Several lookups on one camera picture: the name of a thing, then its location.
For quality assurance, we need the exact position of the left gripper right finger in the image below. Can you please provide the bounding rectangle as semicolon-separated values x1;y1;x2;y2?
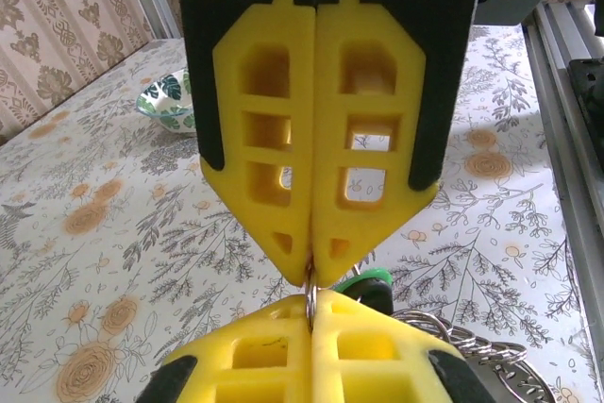
310;289;480;403

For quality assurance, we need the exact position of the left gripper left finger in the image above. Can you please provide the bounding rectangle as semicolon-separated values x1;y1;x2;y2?
136;293;315;403

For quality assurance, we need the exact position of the key with black head cover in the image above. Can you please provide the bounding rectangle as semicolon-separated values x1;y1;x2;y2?
356;279;394;315

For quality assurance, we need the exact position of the green key tag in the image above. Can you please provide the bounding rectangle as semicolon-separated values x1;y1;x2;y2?
337;266;394;298

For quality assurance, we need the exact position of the silver split key ring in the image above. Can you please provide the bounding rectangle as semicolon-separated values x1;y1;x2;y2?
304;259;322;333
443;331;529;367

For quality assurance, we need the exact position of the green leaf pattern bowl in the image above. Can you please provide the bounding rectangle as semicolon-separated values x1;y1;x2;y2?
135;69;197;134

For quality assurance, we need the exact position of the floral patterned tablecloth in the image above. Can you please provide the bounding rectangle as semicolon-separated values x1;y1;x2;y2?
0;23;604;403

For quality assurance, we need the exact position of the aluminium mounting rail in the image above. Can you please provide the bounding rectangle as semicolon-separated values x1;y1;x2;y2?
526;0;604;343

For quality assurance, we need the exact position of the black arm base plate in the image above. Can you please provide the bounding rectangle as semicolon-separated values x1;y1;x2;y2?
568;57;604;143

